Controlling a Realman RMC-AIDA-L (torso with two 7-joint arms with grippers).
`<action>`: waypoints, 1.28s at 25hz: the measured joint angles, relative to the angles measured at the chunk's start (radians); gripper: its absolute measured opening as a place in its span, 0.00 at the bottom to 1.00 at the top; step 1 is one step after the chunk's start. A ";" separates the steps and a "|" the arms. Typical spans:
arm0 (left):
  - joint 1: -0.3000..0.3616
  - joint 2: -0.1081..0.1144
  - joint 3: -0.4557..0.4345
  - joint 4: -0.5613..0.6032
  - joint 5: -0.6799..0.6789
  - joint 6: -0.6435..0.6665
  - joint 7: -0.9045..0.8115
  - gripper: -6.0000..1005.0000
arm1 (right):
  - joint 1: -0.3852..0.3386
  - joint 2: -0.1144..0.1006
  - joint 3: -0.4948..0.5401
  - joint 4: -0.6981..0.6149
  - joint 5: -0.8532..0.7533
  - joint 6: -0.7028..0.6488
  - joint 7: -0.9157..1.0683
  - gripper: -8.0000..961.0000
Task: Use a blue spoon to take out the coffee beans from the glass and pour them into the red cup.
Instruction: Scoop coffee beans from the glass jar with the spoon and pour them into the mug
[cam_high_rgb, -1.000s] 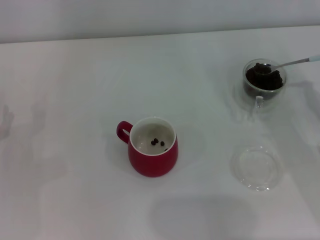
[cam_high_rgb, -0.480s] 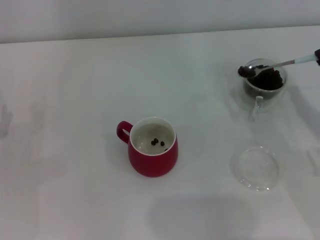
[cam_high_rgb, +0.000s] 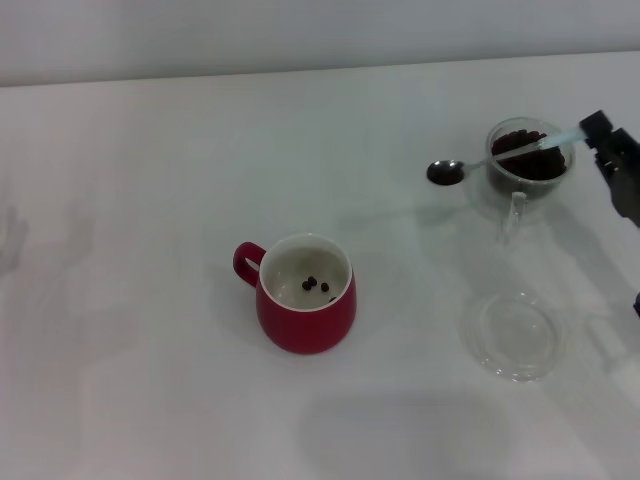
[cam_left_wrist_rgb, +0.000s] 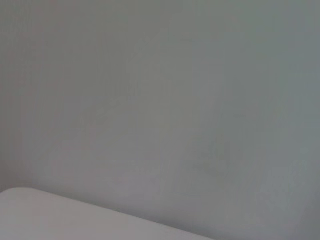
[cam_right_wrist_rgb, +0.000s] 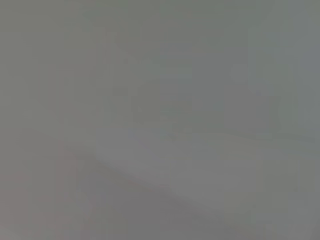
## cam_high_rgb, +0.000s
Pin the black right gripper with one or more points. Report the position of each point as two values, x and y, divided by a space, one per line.
630 195

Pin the small clear glass saucer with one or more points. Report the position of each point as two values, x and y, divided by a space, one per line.
487 350

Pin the red ceramic mug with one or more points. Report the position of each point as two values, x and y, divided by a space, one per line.
305 330

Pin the pile of coffee beans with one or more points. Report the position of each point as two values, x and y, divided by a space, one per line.
535 167

